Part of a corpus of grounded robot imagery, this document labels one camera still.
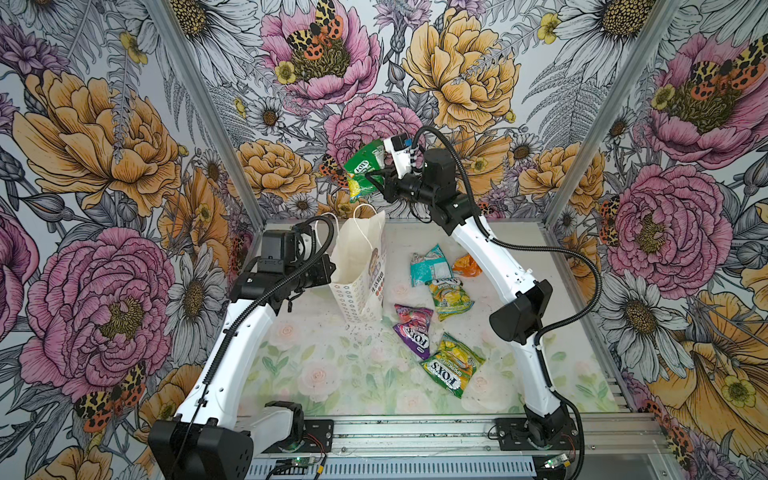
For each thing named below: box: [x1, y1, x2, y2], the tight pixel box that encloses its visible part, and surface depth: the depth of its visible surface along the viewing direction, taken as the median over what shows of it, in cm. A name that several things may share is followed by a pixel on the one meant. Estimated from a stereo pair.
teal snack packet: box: [410, 244, 453, 287], surface depth 104 cm
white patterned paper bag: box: [328, 210, 386, 323], surface depth 83 cm
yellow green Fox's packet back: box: [428, 277, 475, 322], surface depth 98 cm
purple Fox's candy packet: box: [393, 304, 434, 361], surface depth 89 cm
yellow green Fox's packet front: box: [419, 332, 487, 399], surface depth 84 cm
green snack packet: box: [344, 139, 386, 203], surface depth 74 cm
